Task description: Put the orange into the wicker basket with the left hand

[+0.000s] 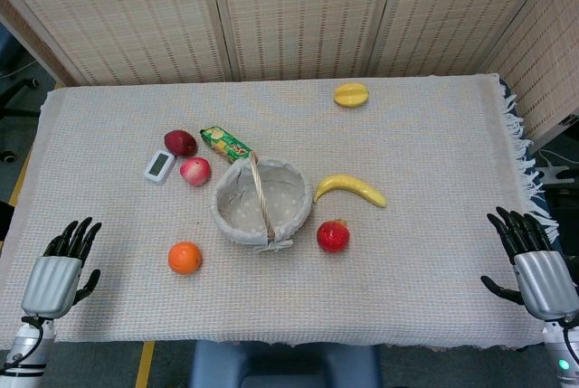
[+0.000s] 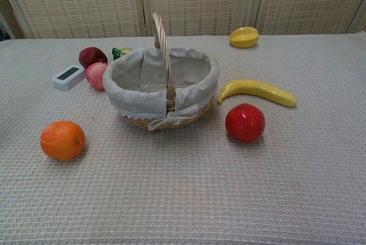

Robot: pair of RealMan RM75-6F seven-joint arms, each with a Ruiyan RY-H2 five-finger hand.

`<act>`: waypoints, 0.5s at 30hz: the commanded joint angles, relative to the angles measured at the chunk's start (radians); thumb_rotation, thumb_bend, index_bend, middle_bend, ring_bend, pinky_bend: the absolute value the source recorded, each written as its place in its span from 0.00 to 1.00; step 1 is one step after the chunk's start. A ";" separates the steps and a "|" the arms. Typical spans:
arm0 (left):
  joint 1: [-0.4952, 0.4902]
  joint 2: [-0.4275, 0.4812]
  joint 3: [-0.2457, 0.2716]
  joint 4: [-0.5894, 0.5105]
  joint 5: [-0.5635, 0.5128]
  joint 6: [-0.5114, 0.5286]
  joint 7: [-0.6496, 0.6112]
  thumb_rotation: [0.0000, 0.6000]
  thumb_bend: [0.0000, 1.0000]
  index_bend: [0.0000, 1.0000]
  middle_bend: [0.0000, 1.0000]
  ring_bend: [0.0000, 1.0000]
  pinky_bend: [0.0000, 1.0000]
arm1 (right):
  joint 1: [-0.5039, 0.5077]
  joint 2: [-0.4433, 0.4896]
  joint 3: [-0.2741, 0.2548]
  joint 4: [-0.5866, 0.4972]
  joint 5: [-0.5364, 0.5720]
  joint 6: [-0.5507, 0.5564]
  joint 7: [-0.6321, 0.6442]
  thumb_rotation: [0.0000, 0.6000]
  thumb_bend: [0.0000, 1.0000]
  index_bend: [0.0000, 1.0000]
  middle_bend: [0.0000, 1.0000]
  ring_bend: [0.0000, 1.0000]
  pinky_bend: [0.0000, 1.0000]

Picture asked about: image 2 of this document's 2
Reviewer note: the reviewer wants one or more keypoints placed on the yellow banana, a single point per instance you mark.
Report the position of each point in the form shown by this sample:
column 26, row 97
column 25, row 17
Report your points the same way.
column 257, row 90

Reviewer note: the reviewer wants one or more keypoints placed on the orange fruit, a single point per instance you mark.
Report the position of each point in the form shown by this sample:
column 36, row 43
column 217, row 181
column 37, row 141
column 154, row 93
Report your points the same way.
column 61, row 140

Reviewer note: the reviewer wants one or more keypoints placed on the pink peach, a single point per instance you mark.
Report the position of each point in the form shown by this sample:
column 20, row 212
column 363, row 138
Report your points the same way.
column 95, row 75

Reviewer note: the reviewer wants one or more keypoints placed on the white digital timer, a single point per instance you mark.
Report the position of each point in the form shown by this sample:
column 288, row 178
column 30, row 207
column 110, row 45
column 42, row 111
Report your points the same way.
column 68, row 77

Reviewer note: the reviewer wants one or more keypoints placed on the green and yellow corn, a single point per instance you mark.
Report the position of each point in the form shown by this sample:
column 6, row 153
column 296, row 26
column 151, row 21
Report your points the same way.
column 120, row 52

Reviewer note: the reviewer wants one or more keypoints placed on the dark red apple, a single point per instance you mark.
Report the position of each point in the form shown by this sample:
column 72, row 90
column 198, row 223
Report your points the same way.
column 91, row 56

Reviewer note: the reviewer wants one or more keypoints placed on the beige waffle tablecloth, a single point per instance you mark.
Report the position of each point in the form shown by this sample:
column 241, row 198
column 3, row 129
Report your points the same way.
column 183, row 185

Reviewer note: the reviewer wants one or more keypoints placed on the bright red pomegranate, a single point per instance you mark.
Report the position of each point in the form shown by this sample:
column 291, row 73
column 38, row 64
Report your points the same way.
column 245, row 123

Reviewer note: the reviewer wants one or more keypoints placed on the yellow starfruit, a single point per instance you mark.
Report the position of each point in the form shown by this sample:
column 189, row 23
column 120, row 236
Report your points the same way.
column 243, row 37

